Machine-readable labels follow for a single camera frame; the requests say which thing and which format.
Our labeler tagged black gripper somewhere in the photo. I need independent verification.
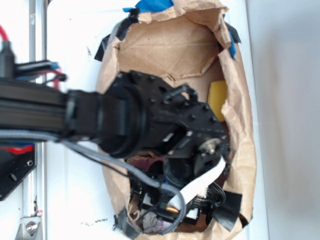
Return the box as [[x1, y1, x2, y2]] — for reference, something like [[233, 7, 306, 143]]
[[128, 134, 232, 226]]

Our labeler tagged white paper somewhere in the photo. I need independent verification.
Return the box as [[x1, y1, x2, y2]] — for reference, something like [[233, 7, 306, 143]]
[[137, 212, 172, 234]]

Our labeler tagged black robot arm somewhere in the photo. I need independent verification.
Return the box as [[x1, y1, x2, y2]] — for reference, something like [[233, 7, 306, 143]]
[[0, 71, 230, 200]]

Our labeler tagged pink plush bunny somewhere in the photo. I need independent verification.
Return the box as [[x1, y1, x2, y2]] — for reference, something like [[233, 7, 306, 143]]
[[126, 155, 166, 175]]

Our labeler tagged yellow sponge wedge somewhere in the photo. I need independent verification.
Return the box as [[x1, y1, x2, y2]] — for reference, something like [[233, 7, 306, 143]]
[[207, 80, 228, 122]]

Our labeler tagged brown paper bag bin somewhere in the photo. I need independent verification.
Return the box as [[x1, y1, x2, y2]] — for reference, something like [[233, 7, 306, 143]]
[[97, 0, 257, 240]]

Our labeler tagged white flat ribbon cable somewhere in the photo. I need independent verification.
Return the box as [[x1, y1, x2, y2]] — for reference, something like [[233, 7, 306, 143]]
[[172, 156, 226, 210]]

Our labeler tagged aluminium frame rail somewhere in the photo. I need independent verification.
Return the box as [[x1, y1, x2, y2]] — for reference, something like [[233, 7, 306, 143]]
[[22, 0, 48, 240]]

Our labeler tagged red wire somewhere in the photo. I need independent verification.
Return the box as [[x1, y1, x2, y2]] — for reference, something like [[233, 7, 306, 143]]
[[0, 24, 65, 155]]

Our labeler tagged grey braided cable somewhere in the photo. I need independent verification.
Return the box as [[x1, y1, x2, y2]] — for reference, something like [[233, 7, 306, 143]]
[[0, 129, 187, 235]]

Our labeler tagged metal corner bracket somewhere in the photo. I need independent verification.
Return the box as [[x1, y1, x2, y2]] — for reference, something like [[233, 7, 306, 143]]
[[15, 216, 43, 240]]

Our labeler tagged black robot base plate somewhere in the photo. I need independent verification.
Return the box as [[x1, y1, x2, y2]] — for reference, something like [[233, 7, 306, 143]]
[[0, 145, 37, 201]]

